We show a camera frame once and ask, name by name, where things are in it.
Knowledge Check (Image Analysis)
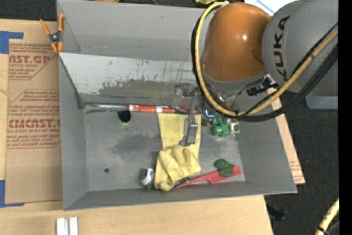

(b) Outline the brown cardboard board red print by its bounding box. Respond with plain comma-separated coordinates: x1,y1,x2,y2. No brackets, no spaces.
0,18,306,209

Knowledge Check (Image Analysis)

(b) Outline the grey metal bin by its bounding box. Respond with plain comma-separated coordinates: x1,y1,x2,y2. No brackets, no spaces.
56,0,299,211

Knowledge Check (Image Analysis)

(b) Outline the green toy leaf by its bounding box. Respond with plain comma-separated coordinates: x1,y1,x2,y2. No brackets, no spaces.
214,159,235,177

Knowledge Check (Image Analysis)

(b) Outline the yellow rubber glove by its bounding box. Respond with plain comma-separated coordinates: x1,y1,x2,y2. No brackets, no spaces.
153,112,203,192

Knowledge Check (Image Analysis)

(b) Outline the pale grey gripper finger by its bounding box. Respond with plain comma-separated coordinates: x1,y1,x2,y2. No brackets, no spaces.
179,125,191,147
187,115,200,146

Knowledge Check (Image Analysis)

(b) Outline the grey and white computer mouse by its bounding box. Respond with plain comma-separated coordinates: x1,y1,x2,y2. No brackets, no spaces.
138,167,156,190

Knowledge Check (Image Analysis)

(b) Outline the red plastic comb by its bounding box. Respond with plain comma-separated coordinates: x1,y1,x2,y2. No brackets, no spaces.
175,165,243,189

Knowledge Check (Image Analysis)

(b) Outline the red and white marker pen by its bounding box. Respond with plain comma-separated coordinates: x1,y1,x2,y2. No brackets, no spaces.
126,103,177,114

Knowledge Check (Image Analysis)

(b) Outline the green cup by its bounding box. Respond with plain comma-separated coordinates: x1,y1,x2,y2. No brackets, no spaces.
116,110,133,127

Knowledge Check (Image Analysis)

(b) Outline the black cylinder on white bracket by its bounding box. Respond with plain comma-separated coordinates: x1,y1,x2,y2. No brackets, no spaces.
245,76,276,97

